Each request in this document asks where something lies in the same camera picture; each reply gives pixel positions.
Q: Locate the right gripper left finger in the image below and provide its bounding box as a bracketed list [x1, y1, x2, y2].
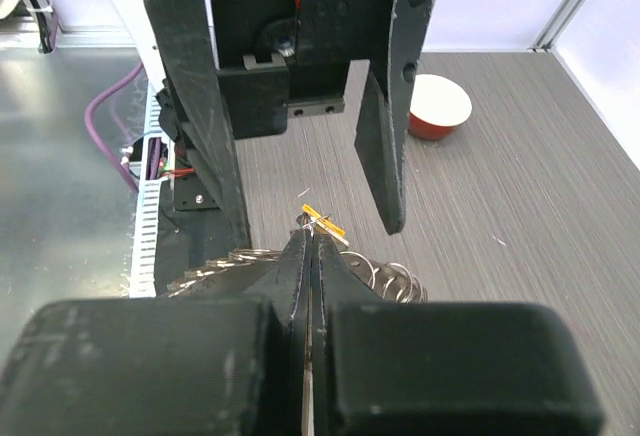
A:
[1, 230, 312, 435]

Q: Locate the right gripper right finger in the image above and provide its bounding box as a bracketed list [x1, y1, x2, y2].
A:
[312, 235, 605, 435]

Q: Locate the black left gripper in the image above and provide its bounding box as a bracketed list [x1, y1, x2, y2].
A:
[143, 0, 435, 247]

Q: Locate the silver keyring chain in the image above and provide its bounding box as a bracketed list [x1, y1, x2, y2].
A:
[159, 248, 429, 305]

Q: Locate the yellow key tag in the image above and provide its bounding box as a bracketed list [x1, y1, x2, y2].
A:
[300, 204, 349, 248]

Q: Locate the red white bowl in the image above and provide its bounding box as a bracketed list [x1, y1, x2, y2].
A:
[408, 74, 473, 141]

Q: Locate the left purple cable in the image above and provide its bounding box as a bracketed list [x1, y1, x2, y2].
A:
[83, 60, 151, 193]

